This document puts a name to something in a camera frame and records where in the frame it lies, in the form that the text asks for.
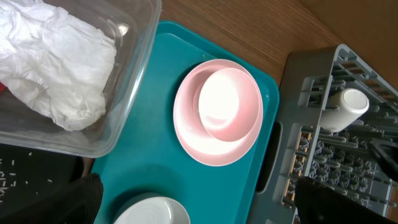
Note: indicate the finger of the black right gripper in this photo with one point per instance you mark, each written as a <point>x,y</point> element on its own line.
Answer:
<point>385,154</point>

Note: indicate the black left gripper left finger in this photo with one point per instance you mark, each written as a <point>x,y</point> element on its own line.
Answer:
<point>78,202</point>

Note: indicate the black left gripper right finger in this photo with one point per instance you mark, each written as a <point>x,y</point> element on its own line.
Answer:
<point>317,203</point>

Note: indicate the pale green cup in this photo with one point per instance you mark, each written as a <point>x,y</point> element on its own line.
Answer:
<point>351,104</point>

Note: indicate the grey bowl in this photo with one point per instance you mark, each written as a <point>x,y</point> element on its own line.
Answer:
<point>152,208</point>

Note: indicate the large pink plate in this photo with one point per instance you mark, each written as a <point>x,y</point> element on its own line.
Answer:
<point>192,135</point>

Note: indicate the red snack wrapper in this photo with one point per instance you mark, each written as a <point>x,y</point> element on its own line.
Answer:
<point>2,87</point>

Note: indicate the white napkin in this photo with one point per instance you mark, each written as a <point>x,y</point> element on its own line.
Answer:
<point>55,63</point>

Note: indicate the grey dishwasher rack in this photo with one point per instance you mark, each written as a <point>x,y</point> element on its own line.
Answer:
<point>340,161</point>

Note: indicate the black tray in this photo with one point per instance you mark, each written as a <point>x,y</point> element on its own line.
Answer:
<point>29,175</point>

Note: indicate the teal plastic tray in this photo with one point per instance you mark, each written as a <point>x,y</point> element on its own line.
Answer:
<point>148,156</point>

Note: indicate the clear plastic bin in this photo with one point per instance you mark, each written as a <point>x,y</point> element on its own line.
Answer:
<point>132,24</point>

